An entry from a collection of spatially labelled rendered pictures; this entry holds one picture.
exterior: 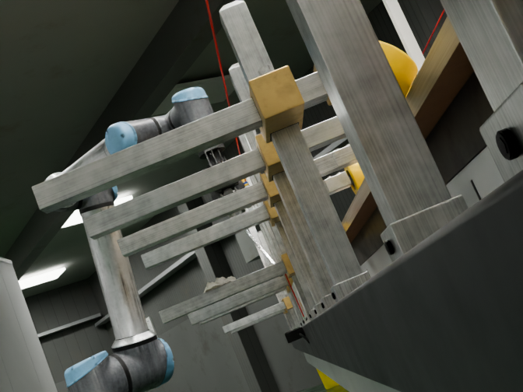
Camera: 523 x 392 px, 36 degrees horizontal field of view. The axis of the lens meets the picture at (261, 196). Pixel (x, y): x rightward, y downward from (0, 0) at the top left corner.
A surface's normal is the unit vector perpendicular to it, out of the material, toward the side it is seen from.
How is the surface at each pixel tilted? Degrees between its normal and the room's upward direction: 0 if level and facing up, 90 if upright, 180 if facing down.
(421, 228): 90
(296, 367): 90
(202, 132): 90
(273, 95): 90
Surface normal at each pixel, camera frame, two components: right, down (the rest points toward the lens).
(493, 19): -0.92, 0.38
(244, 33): -0.02, -0.18
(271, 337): -0.81, 0.23
